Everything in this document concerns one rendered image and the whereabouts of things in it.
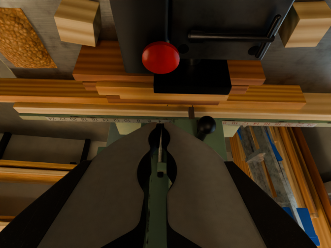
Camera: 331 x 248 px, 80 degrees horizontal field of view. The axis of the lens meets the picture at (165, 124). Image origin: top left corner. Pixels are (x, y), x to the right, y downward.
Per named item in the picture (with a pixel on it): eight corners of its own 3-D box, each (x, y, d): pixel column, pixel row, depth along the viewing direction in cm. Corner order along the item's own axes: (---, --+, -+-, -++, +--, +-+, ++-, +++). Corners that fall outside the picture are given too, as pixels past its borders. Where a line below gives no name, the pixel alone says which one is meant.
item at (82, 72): (255, 44, 29) (266, 78, 25) (251, 51, 30) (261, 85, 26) (83, 39, 28) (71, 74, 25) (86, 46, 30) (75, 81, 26)
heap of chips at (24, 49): (20, 8, 25) (15, 16, 24) (57, 67, 33) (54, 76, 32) (-36, 6, 25) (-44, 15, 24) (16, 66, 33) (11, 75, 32)
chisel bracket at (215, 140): (221, 109, 28) (229, 168, 24) (203, 148, 40) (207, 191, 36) (168, 108, 28) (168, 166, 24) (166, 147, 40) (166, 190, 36)
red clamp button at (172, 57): (181, 38, 15) (181, 47, 14) (178, 68, 17) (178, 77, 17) (140, 37, 15) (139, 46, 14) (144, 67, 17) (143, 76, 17)
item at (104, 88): (221, 50, 30) (228, 89, 26) (218, 59, 31) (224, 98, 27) (105, 47, 30) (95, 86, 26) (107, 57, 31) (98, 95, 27)
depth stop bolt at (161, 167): (169, 124, 38) (169, 175, 33) (169, 129, 40) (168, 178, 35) (158, 124, 38) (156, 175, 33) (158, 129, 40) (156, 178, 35)
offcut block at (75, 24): (99, 2, 24) (92, 23, 22) (101, 26, 27) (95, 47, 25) (63, -6, 23) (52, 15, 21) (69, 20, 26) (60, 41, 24)
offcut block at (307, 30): (277, 31, 27) (283, 47, 25) (291, 1, 23) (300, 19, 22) (307, 30, 26) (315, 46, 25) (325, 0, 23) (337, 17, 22)
